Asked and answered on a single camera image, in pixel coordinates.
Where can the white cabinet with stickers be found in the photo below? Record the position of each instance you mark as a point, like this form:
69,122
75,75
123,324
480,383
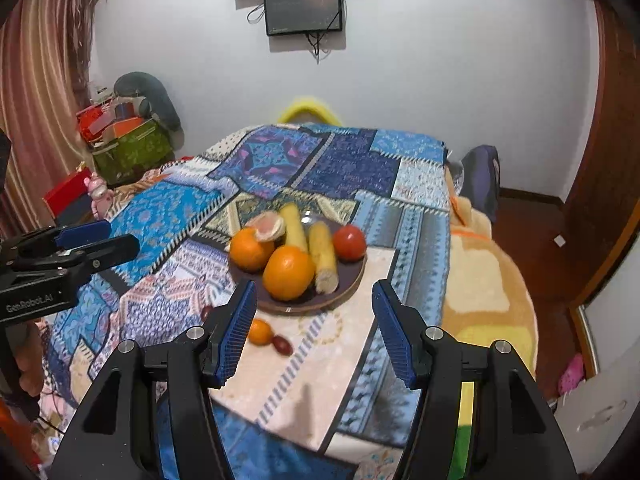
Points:
600,410

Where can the grey plush toy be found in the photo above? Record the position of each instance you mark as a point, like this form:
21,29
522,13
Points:
150,97

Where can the orange box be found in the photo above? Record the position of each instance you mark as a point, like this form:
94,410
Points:
125,127

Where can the brown wooden door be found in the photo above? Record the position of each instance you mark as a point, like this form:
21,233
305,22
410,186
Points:
607,150

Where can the large orange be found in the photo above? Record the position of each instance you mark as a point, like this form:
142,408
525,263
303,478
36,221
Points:
291,272
250,249

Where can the red date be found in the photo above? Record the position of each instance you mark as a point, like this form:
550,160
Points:
281,344
206,312

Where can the small tangerine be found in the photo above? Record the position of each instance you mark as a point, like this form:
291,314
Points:
260,332

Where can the colourful fleece blanket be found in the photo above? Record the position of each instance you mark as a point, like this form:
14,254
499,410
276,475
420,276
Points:
490,285

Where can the small yellow corn cob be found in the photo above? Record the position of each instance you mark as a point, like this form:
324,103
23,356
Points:
293,227

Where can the white paper scrap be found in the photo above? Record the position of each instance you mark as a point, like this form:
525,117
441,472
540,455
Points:
560,241

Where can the peeled pomelo piece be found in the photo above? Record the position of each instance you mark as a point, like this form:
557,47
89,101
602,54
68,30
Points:
267,225

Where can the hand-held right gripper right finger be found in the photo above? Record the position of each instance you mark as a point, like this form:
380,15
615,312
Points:
395,335

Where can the striped red curtain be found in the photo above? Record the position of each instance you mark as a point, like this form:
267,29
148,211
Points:
40,85

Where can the red tomato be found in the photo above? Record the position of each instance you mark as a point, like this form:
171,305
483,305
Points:
349,242

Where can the grey purple backpack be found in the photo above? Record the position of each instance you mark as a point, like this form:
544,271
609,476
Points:
480,180

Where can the blue patchwork blanket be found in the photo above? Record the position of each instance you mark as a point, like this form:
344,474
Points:
320,170

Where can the red box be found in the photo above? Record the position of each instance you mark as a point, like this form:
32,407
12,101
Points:
67,192

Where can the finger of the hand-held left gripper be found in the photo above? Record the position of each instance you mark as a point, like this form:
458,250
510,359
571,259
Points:
85,232
112,249

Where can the pink cloth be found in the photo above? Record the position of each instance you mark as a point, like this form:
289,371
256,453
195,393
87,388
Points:
571,374

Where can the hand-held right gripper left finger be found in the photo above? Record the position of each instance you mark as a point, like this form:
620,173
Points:
235,335

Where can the purple round plate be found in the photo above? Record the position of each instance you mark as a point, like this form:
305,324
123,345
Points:
345,285

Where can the pink toy figure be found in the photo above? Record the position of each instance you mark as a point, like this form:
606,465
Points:
97,194

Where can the yellow corn cob piece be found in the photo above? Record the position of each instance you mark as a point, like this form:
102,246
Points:
324,257

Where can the person's left hand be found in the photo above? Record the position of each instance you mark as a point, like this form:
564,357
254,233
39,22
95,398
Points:
31,355

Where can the small black wall monitor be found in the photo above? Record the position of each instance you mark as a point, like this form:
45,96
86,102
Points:
303,9

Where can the green patterned storage box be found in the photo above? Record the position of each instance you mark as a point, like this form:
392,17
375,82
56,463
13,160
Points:
132,152

